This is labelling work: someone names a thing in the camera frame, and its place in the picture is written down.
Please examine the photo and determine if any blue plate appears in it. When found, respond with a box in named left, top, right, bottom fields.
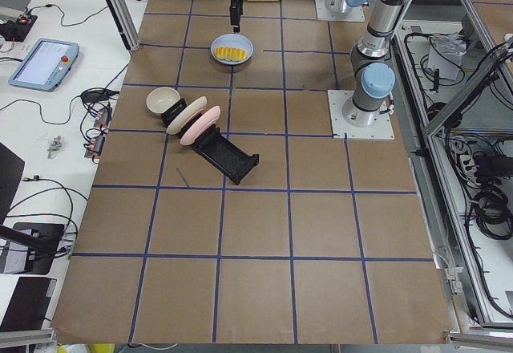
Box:
left=210, top=34, right=253, bottom=65

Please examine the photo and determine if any orange striped bread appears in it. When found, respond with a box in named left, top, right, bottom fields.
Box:
left=214, top=46, right=248, bottom=63

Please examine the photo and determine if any pink plate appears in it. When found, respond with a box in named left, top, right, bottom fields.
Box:
left=180, top=106, right=221, bottom=146

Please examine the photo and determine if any cream plate in rack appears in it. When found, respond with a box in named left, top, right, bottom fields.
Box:
left=162, top=96, right=207, bottom=135

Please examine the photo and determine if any cream bowl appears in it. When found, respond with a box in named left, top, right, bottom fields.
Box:
left=146, top=87, right=180, bottom=116

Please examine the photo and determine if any black dish rack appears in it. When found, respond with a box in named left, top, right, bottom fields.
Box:
left=175, top=108, right=260, bottom=185

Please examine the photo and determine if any near blue teach pendant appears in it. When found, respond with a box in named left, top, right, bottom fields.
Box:
left=8, top=39, right=79, bottom=91

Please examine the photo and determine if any black monitor stand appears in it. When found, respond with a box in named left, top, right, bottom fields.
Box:
left=1, top=222, right=65, bottom=275

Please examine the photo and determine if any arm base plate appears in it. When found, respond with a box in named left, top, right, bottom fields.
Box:
left=314, top=0, right=365, bottom=22
left=328, top=90, right=395, bottom=140

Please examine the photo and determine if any aluminium frame post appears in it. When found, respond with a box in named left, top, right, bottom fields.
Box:
left=105, top=0, right=140, bottom=52

